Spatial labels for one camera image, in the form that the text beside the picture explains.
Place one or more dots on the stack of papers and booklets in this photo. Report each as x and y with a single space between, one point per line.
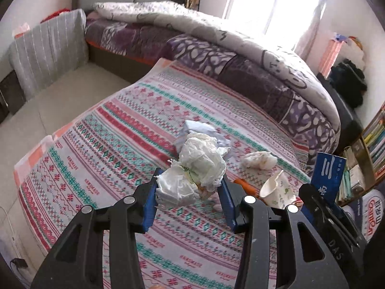
352 179

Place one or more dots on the dark bed frame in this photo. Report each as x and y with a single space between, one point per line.
120 63

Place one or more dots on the blue snack packet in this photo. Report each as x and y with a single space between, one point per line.
326 171

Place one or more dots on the pale blue paper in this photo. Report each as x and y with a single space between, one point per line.
195 126

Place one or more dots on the black cabinet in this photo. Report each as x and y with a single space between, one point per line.
346 120

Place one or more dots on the white paper cup green print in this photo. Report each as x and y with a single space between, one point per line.
278 191

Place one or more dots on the window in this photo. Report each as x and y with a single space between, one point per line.
264 0

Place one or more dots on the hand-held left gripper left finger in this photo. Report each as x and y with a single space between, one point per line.
149 206

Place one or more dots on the black charger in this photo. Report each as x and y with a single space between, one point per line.
19 263

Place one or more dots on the small crumpled white tissue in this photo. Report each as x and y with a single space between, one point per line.
260 160

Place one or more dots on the grey striped cushion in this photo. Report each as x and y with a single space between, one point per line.
48 51

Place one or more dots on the black clothing pile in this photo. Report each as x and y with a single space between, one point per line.
350 81

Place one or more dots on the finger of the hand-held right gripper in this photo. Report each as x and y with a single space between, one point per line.
312 197

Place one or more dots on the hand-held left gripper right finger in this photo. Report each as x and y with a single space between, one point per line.
227 206

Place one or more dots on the pink striped gift box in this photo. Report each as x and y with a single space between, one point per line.
331 55

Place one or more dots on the purple patterned blanket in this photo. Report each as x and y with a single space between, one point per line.
255 75

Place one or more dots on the red cloth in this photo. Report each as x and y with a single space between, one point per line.
58 13

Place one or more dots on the wooden bookshelf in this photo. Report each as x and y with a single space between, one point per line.
361 144

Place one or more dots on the white orange bundle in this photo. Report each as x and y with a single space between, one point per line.
355 48

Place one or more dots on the row of upright books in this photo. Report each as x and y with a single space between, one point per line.
376 138

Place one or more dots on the pink curtain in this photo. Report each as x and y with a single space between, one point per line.
314 21

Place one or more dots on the large white tissue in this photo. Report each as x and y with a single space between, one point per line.
195 159

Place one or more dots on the patterned striped bedsheet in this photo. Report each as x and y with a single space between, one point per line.
120 144

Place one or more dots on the blue white cardboard box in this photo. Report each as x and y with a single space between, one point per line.
368 213

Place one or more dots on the white printed quilt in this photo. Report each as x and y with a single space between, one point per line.
195 18

